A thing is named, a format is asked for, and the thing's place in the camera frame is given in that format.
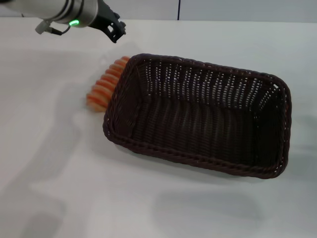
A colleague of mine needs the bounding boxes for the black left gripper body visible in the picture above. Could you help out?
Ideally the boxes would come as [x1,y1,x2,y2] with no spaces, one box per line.
[89,0,126,38]

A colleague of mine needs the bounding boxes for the dark brown woven basket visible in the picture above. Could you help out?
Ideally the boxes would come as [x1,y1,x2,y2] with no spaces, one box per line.
[102,53,291,179]

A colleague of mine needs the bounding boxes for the orange striped bread loaf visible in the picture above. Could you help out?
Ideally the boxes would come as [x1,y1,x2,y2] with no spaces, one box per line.
[85,56,130,114]

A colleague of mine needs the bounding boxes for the thin grey wrist cable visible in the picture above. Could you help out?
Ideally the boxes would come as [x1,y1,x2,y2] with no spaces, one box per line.
[35,20,74,35]

